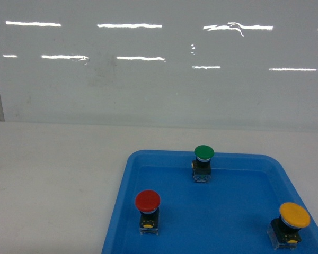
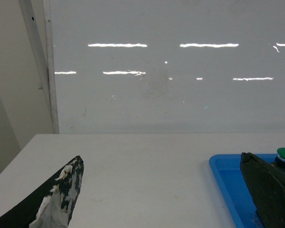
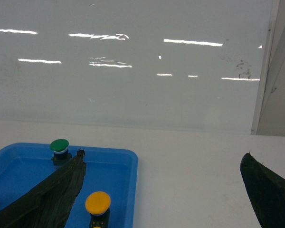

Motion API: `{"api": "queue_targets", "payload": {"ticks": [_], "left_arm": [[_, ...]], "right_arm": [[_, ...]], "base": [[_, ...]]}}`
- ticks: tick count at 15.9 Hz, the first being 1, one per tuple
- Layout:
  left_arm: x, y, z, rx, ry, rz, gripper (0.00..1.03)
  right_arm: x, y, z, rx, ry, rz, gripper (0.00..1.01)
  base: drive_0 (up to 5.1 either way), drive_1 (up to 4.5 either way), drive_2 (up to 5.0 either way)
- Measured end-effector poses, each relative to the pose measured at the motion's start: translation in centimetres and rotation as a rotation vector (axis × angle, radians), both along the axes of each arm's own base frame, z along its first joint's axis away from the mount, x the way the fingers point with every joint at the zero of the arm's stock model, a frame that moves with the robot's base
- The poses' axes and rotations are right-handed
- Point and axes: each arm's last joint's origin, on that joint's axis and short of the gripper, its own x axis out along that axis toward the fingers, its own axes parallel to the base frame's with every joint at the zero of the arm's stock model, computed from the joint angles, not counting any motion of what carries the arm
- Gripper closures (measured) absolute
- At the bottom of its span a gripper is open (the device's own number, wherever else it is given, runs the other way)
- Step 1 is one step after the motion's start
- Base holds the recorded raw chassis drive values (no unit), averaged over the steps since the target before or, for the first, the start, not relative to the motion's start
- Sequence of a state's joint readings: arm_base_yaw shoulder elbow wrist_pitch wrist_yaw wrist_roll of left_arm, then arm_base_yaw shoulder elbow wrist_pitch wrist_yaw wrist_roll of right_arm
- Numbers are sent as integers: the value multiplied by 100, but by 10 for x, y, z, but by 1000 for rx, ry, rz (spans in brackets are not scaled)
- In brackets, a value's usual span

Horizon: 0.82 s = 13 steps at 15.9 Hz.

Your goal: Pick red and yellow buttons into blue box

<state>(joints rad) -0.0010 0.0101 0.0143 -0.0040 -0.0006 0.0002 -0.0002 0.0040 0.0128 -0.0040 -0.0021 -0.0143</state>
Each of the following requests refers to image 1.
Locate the red mushroom push button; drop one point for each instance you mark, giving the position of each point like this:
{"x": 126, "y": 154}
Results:
{"x": 148, "y": 204}

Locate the yellow mushroom push button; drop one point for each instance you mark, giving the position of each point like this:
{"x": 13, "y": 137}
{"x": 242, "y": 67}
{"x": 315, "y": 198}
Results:
{"x": 283, "y": 231}

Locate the green mushroom push button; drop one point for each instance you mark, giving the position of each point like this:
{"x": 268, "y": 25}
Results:
{"x": 201, "y": 168}

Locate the blue plastic tray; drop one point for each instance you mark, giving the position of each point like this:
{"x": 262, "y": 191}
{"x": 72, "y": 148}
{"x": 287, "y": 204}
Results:
{"x": 229, "y": 214}

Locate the glossy white board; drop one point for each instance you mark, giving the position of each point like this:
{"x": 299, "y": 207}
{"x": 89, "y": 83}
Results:
{"x": 205, "y": 64}

